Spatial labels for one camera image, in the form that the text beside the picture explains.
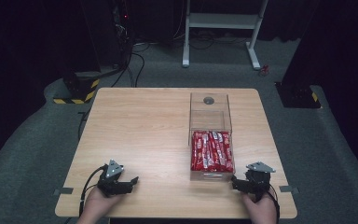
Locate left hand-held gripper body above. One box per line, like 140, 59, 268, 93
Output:
97, 159, 129, 198

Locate white metal stand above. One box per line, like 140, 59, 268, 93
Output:
182, 0, 269, 71

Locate clear acrylic box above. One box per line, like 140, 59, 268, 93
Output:
187, 91, 236, 182

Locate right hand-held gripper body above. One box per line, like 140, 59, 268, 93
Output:
243, 161, 277, 202

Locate black yellow striped stand base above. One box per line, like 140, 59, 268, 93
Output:
52, 72, 102, 105

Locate person's left hand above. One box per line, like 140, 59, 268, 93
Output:
76, 186, 123, 224

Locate black floor cables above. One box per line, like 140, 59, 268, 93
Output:
77, 29, 218, 141

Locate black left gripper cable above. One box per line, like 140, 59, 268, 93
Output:
78, 165, 107, 217

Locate grey table bracket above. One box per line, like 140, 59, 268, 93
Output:
52, 187, 75, 197
278, 185, 300, 194

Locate dark computer tower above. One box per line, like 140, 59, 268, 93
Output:
111, 0, 135, 68

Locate person's right hand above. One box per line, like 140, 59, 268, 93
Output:
241, 189, 278, 224

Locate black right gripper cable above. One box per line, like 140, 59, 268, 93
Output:
266, 185, 282, 224

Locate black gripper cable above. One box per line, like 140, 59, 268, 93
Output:
266, 185, 282, 224
78, 165, 107, 217

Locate pile of red snack packets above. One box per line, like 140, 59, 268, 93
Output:
190, 130, 234, 173

